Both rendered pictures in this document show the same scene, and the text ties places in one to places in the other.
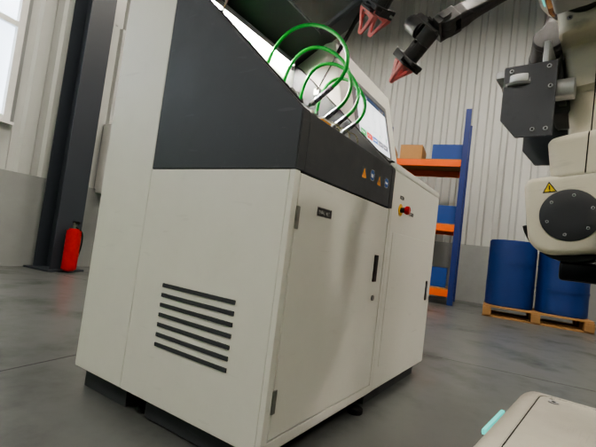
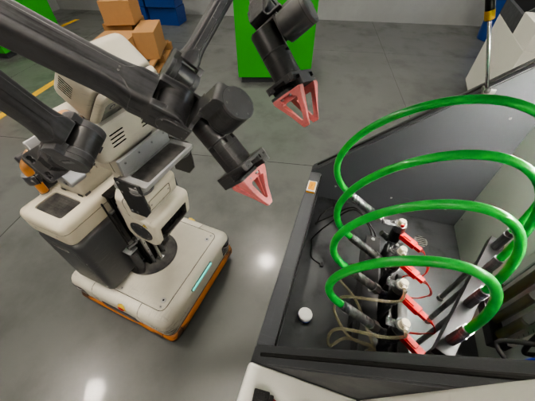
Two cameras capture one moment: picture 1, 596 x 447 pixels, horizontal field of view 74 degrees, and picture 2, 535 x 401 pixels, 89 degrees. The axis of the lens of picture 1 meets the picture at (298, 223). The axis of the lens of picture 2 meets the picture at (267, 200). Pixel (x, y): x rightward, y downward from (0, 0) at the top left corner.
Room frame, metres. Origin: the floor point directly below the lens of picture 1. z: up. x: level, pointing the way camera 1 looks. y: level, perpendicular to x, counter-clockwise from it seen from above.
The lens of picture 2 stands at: (1.73, -0.37, 1.62)
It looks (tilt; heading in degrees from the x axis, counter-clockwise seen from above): 47 degrees down; 164
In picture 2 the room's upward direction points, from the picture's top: straight up
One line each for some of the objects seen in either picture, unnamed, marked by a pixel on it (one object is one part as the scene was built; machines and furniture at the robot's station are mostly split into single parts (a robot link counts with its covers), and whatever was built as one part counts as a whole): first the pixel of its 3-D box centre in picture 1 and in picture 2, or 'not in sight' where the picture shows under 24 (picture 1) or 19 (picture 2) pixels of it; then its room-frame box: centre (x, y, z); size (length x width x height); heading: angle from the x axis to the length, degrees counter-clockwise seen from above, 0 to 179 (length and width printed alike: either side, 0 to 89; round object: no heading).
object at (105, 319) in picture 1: (251, 208); not in sight; (1.98, 0.24, 0.75); 1.40 x 0.28 x 1.50; 146
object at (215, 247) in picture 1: (268, 298); not in sight; (1.45, 0.07, 0.39); 0.70 x 0.58 x 0.79; 146
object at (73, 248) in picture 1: (73, 246); not in sight; (4.37, 2.40, 0.29); 0.17 x 0.15 x 0.54; 155
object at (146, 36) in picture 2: not in sight; (128, 34); (-3.02, -1.06, 0.39); 1.20 x 0.85 x 0.79; 167
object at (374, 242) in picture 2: not in sight; (374, 306); (1.53, -0.02, 0.91); 0.34 x 0.10 x 0.15; 146
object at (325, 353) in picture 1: (340, 299); not in sight; (1.29, -0.17, 0.44); 0.65 x 0.02 x 0.68; 146
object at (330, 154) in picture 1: (351, 168); (295, 252); (1.30, -0.15, 0.87); 0.62 x 0.04 x 0.16; 146
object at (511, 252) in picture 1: (535, 282); not in sight; (5.34, -3.25, 0.51); 1.20 x 0.85 x 1.02; 63
